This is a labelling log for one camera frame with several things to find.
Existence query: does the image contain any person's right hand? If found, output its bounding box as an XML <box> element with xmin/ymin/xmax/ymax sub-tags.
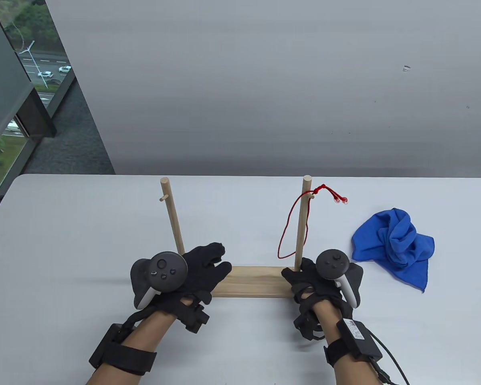
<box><xmin>281</xmin><ymin>258</ymin><xmax>363</xmax><ymax>341</ymax></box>

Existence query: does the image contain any person's left hand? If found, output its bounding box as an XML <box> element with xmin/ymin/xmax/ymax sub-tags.
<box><xmin>156</xmin><ymin>242</ymin><xmax>232</xmax><ymax>333</ymax></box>

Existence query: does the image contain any wooden rack with posts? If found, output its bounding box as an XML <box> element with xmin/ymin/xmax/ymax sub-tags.
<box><xmin>160</xmin><ymin>176</ymin><xmax>315</xmax><ymax>298</ymax></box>

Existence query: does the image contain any red elastic cord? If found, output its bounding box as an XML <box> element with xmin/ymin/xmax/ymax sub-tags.
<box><xmin>277</xmin><ymin>184</ymin><xmax>348</xmax><ymax>259</ymax></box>

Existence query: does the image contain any blue towel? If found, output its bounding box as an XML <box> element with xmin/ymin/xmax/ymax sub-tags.
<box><xmin>352</xmin><ymin>208</ymin><xmax>435</xmax><ymax>293</ymax></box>

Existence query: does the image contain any person's left forearm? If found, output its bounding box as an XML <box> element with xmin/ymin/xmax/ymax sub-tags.
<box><xmin>86</xmin><ymin>309</ymin><xmax>181</xmax><ymax>385</ymax></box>

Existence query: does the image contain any person's right forearm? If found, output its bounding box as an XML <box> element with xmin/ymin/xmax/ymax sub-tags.
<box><xmin>313</xmin><ymin>301</ymin><xmax>381</xmax><ymax>385</ymax></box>

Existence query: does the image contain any dark grey right hand controller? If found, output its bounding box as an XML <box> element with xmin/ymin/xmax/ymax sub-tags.
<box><xmin>315</xmin><ymin>249</ymin><xmax>363</xmax><ymax>308</ymax></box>

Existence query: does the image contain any dark grey hand controller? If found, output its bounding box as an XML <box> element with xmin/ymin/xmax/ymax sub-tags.
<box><xmin>315</xmin><ymin>249</ymin><xmax>363</xmax><ymax>308</ymax></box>
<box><xmin>130</xmin><ymin>251</ymin><xmax>188</xmax><ymax>309</ymax></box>

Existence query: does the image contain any dark grey left hand controller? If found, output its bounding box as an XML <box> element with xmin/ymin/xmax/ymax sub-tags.
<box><xmin>130</xmin><ymin>251</ymin><xmax>188</xmax><ymax>309</ymax></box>

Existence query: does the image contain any black labelled wrist box strap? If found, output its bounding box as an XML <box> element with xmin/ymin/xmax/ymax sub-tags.
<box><xmin>324</xmin><ymin>318</ymin><xmax>383</xmax><ymax>366</ymax></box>

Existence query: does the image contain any black cable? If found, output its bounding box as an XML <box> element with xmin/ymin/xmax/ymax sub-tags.
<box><xmin>365</xmin><ymin>329</ymin><xmax>409</xmax><ymax>385</ymax></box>

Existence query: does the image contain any black plain wrist box strap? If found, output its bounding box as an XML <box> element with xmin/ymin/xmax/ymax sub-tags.
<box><xmin>89</xmin><ymin>323</ymin><xmax>158</xmax><ymax>376</ymax></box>

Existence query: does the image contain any grey window frame post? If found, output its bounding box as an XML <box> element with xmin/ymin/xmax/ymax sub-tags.
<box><xmin>0</xmin><ymin>0</ymin><xmax>57</xmax><ymax>161</ymax></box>

